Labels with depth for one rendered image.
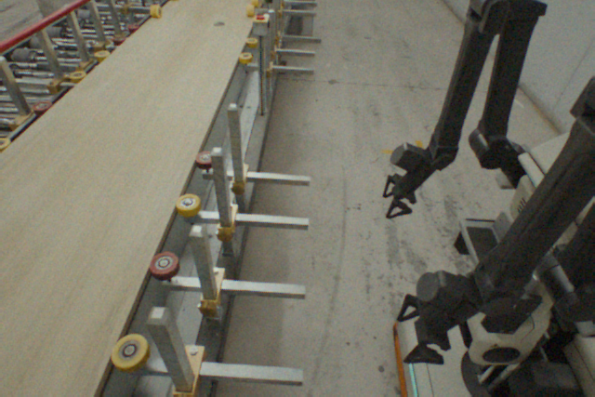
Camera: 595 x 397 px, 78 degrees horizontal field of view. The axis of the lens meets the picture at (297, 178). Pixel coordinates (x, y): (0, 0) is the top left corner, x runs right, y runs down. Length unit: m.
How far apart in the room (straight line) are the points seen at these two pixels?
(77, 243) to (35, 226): 0.17
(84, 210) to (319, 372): 1.24
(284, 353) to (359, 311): 0.45
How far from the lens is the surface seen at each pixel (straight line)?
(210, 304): 1.14
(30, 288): 1.25
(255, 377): 1.03
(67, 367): 1.08
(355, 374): 1.96
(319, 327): 2.03
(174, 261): 1.14
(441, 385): 1.73
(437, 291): 0.74
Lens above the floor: 1.80
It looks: 41 degrees down
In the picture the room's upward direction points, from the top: 3 degrees clockwise
